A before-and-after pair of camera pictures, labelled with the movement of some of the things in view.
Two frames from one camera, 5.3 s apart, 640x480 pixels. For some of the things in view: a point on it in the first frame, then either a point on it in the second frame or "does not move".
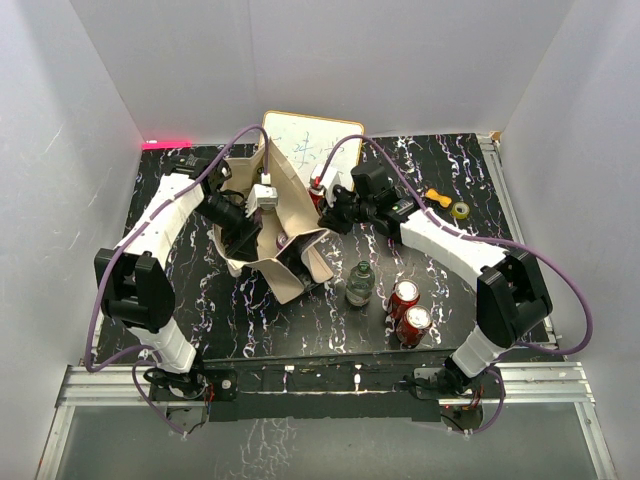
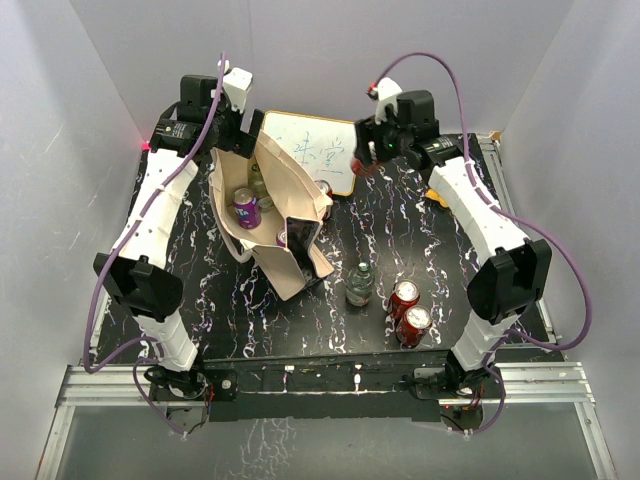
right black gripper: [332, 218] → [367, 131]
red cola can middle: [406, 293] does not move
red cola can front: [413, 325] does not move
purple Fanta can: [281, 240] does not move
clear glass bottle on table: [360, 283] does not move
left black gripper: [241, 241] → [240, 142]
